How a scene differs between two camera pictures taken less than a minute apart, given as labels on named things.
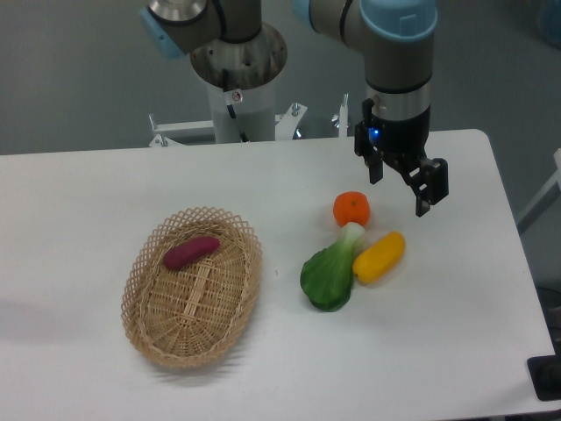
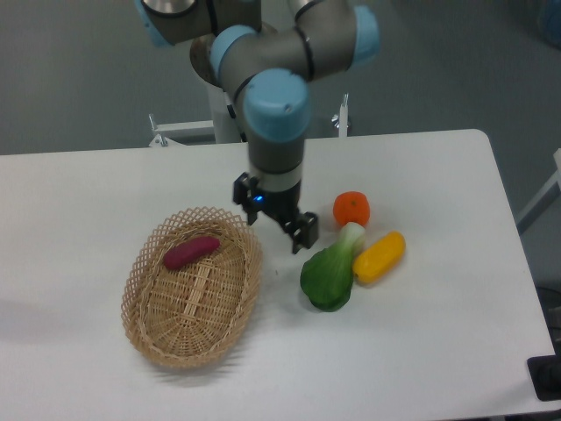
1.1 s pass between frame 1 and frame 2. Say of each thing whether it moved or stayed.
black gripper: moved
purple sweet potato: stayed
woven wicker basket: stayed
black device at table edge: stayed
